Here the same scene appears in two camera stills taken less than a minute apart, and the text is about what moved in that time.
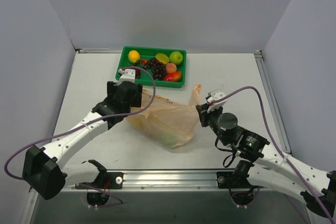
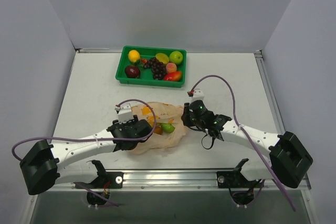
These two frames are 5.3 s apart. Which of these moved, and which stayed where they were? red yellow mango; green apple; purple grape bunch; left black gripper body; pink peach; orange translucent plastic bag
Moved: orange translucent plastic bag; left black gripper body
Stayed: pink peach; purple grape bunch; green apple; red yellow mango
